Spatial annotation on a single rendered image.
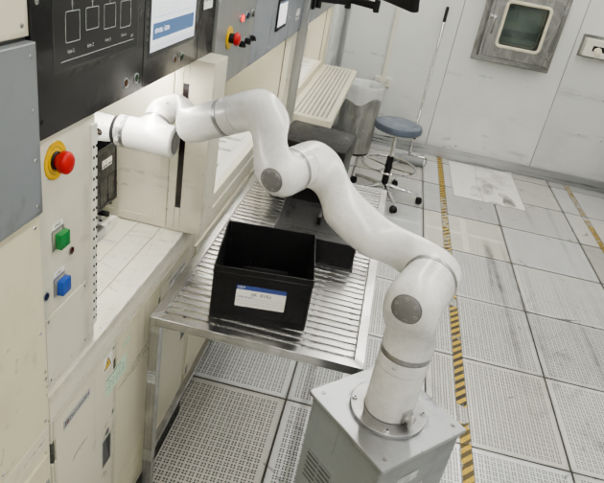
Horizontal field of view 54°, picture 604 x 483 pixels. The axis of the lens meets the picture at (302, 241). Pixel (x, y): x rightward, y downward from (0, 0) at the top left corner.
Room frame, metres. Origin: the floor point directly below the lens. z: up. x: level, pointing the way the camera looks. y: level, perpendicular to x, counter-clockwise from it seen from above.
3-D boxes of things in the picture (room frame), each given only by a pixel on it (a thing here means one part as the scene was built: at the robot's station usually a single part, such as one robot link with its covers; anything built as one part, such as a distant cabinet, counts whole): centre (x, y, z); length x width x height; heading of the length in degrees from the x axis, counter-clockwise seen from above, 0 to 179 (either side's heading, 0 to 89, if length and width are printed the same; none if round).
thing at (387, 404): (1.12, -0.28, 0.85); 0.19 x 0.19 x 0.18
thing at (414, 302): (1.09, -0.27, 1.07); 0.19 x 0.12 x 0.24; 154
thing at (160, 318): (1.93, 0.02, 0.38); 1.30 x 0.60 x 0.76; 175
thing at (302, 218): (1.90, -0.05, 0.83); 0.29 x 0.29 x 0.13; 87
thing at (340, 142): (2.37, 0.01, 0.89); 0.29 x 0.29 x 0.25; 80
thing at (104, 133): (1.48, 0.58, 1.21); 0.11 x 0.10 x 0.07; 85
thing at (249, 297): (1.50, 0.09, 0.85); 0.28 x 0.28 x 0.17; 3
